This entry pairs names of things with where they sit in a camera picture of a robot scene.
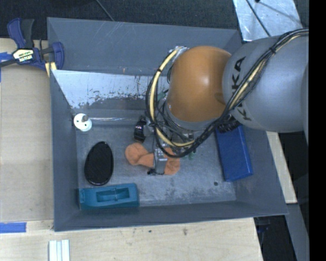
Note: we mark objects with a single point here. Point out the orange cloth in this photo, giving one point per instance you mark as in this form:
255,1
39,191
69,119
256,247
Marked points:
137,154

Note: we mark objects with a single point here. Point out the grey metal bin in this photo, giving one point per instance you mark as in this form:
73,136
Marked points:
163,189

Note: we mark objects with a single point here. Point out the black oval dish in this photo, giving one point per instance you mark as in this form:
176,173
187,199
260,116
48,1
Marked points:
99,163

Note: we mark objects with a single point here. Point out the teal plastic box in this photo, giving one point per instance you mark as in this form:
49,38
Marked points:
108,196

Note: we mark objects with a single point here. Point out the blue flat block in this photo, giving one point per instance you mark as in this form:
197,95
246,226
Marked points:
235,158

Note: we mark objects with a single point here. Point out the white round knob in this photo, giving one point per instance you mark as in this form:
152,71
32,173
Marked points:
82,123

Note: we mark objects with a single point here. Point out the pale wood board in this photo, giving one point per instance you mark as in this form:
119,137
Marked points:
24,145

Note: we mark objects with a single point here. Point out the black cylinder on white bracket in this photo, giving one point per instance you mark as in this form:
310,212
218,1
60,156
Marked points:
139,130

